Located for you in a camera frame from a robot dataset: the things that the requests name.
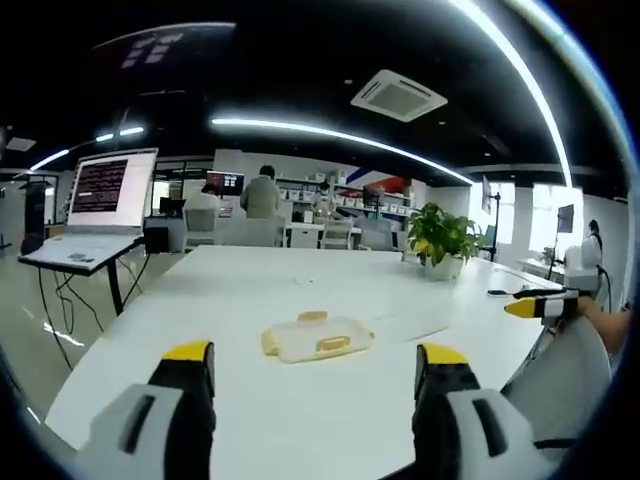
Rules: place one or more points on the green potted plant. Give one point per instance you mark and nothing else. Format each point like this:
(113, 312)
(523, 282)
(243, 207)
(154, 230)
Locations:
(442, 235)

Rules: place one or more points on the long ceiling light strip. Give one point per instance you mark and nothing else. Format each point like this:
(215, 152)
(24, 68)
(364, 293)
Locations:
(350, 140)
(530, 85)

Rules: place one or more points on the white open laptop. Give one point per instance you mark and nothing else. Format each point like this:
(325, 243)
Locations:
(107, 200)

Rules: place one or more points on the white storage shelf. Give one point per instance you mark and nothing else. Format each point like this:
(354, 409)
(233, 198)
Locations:
(370, 200)

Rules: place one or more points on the black tripod stand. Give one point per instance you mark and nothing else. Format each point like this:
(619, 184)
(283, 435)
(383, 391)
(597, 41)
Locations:
(497, 220)

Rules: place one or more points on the small black monitor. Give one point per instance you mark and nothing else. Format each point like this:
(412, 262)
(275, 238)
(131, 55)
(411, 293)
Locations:
(566, 218)

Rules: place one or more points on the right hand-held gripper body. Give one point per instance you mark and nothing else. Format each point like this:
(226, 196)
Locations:
(585, 270)

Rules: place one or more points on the black floor stand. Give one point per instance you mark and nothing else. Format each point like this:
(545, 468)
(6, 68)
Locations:
(36, 215)

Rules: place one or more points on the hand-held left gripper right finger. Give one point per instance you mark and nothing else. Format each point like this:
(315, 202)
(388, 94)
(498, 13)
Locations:
(465, 430)

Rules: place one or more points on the dark desktop monitor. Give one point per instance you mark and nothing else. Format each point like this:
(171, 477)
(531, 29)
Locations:
(225, 183)

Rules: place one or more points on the small black flat object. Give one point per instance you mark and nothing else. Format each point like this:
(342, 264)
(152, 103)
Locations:
(496, 293)

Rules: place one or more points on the clear box with yellow buckle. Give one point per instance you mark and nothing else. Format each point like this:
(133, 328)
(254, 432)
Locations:
(310, 342)

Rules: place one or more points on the white ceiling air conditioner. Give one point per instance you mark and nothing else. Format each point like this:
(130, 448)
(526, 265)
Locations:
(398, 96)

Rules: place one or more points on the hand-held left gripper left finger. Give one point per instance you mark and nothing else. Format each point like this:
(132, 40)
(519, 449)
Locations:
(150, 430)

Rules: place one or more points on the short ceiling light strip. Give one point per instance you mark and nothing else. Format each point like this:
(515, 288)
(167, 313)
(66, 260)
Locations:
(120, 133)
(49, 159)

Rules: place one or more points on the black-legged laptop stand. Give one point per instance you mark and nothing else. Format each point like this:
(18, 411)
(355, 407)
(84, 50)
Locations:
(114, 280)

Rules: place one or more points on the white office chair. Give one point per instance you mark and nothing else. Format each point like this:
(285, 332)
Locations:
(336, 236)
(377, 235)
(199, 226)
(252, 232)

